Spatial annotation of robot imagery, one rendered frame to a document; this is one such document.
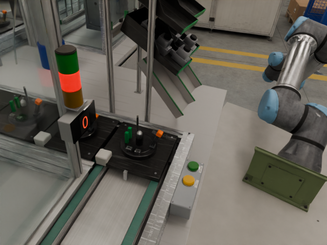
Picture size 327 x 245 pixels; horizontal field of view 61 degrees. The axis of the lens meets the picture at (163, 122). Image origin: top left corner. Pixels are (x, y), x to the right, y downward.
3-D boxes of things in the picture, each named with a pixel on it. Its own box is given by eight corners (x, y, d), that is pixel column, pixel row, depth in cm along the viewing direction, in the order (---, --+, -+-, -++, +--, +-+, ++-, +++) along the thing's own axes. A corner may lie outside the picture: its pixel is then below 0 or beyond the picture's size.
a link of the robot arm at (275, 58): (264, 59, 155) (272, 47, 148) (282, 60, 157) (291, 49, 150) (268, 69, 151) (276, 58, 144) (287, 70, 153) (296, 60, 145)
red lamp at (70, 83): (85, 84, 73) (82, 67, 70) (74, 94, 69) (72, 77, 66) (68, 80, 74) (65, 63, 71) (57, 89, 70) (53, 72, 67)
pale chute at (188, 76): (195, 88, 138) (202, 84, 135) (184, 100, 129) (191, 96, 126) (163, 40, 132) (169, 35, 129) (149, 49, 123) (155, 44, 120)
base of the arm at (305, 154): (309, 175, 106) (319, 152, 107) (326, 177, 91) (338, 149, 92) (271, 158, 109) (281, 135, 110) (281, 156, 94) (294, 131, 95)
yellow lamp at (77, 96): (86, 100, 76) (85, 84, 73) (77, 110, 72) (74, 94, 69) (70, 96, 77) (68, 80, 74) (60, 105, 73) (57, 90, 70)
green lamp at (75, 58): (82, 67, 70) (81, 49, 67) (72, 76, 66) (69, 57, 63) (65, 63, 71) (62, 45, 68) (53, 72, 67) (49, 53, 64)
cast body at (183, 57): (187, 63, 113) (196, 51, 108) (182, 67, 110) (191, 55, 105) (172, 50, 113) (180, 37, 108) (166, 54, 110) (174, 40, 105)
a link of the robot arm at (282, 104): (304, 126, 94) (334, 21, 116) (263, 107, 96) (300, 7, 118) (286, 138, 105) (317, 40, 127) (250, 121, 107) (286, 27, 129)
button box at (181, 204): (202, 173, 106) (204, 162, 102) (189, 220, 90) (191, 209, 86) (184, 168, 107) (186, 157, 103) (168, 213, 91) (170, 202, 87)
